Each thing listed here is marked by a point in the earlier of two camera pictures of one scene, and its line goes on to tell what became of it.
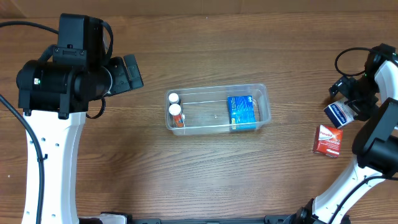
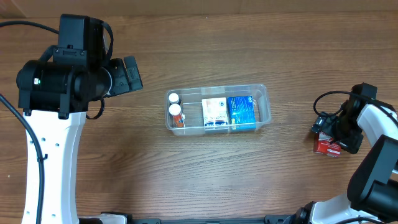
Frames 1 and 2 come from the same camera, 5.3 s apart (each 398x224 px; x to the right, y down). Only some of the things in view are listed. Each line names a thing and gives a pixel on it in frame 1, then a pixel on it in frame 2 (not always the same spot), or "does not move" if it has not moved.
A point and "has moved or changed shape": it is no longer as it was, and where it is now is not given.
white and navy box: x=340 y=113 has moved or changed shape
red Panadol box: x=328 y=140 does not move
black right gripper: x=347 y=90 to x=337 y=131
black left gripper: x=123 y=78 does not move
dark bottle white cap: x=173 y=98 does not move
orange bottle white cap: x=178 y=119 does not move
